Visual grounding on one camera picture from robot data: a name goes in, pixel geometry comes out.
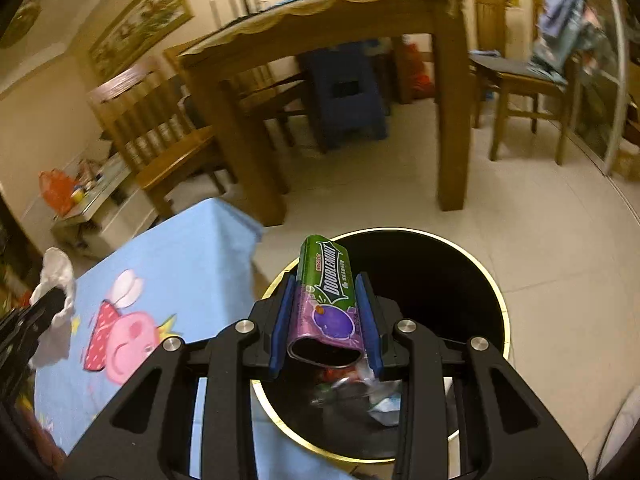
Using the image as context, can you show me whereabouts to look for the blue plastic stool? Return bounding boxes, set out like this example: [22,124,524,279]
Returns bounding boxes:
[300,42,388,153]

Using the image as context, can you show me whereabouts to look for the grey upright rods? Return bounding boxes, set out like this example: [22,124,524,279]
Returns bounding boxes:
[209,0,263,28]

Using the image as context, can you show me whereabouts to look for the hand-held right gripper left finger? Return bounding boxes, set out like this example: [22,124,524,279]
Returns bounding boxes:
[60,272,301,480]

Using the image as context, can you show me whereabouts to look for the landscape painting gold frame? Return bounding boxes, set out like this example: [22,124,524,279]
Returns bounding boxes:
[89,0,195,83]

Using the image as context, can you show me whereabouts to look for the black trash bin gold rim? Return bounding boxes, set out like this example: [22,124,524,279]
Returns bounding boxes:
[250,227,512,463]

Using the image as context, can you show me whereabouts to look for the wooden chair with dark cushion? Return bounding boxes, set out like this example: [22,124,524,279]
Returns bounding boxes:
[470,0,583,166]

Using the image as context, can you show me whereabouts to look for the green purple gum packet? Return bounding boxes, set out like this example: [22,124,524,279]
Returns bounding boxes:
[286,234,365,368]

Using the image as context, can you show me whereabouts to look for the round gold wall ornament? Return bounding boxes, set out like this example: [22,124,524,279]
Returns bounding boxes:
[0,0,43,51]

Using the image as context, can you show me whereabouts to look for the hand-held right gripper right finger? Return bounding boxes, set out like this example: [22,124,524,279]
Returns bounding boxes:
[355,272,588,480]

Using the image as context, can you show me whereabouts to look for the crumpled clear plastic wrapper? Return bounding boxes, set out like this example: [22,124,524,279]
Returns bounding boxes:
[310,366,406,427]

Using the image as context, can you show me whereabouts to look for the pile of clothes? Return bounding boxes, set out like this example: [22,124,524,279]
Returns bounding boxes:
[530,0,626,86]

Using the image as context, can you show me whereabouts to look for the orange red plastic bag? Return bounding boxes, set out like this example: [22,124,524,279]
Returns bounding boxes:
[39,169,81,216]

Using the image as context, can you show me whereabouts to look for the blue cartoon printed tablecloth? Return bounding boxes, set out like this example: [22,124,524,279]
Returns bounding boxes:
[32,197,401,480]

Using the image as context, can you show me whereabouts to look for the wooden dining table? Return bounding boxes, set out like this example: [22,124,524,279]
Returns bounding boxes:
[177,0,473,228]

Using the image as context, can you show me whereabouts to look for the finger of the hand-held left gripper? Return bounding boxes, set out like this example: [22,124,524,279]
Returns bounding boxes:
[0,289,67,377]

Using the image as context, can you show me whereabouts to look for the white low cabinet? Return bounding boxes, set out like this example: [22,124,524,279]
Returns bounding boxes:
[50,152,161,261]

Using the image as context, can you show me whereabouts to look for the sliding glass door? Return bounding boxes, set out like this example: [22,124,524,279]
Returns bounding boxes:
[532,0,640,176]

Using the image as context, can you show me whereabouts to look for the white tissue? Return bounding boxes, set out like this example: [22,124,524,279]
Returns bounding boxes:
[29,247,77,368]

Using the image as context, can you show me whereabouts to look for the wooden slat-back chair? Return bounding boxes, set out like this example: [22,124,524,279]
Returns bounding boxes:
[472,0,512,61]
[87,55,241,221]
[162,42,311,148]

